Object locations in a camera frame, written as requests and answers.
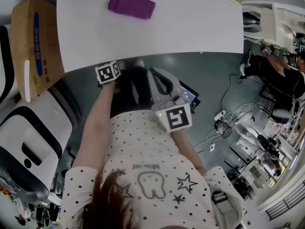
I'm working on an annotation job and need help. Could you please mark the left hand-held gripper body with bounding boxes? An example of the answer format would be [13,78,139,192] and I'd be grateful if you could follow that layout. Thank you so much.
[94,60,122,92]

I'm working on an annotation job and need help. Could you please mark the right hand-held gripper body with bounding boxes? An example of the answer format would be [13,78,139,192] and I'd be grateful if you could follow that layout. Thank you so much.
[151,94,193,135]

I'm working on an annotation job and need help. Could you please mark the white desk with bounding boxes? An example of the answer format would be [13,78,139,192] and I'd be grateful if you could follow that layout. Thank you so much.
[56,0,245,73]

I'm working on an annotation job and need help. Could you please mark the person's right forearm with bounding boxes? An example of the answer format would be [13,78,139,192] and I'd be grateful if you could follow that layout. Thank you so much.
[170,130,205,174]

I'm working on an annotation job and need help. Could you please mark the person's left forearm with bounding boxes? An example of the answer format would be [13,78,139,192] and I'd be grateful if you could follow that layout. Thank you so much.
[85,82,117,140]

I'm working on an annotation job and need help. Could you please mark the person's legs in black trousers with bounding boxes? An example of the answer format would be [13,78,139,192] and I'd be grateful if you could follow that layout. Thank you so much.
[111,65,153,116]

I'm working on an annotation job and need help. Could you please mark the white power strip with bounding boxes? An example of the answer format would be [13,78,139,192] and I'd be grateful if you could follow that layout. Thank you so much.
[213,110,226,121]

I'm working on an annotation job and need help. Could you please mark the white polka-dot shirt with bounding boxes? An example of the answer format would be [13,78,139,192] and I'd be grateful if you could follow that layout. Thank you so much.
[61,110,246,229]

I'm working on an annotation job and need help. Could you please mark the purple fabric pouch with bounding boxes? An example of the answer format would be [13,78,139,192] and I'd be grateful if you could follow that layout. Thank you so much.
[108,0,156,21]

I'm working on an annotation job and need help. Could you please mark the white flat stick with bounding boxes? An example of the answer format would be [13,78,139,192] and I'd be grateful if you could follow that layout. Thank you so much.
[24,60,31,102]

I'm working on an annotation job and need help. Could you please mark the white and black delivery robot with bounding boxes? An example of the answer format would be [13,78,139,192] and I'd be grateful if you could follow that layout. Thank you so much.
[0,24,20,107]
[0,87,81,201]

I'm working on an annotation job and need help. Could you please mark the brown cardboard box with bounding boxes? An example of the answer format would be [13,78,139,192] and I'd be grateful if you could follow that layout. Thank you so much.
[10,0,66,99]

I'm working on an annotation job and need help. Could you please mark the grey office chair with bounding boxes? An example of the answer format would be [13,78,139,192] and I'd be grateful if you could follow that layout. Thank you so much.
[259,87,303,128]

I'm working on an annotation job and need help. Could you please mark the white ornate vanity table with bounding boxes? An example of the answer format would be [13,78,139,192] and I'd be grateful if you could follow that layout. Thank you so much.
[242,1,305,50]

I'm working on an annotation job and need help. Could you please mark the black metal railing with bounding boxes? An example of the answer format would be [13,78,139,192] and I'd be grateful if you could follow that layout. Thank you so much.
[265,180,305,220]

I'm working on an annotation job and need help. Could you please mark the black cable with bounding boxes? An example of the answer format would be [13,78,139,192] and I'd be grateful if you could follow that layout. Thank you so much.
[220,74,248,112]

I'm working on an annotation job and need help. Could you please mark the white cable tangle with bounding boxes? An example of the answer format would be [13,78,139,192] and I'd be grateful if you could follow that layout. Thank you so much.
[194,103,265,152]

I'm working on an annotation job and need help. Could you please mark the grey shoulder strap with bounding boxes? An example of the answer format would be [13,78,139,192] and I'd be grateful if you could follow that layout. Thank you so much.
[212,191,235,214]

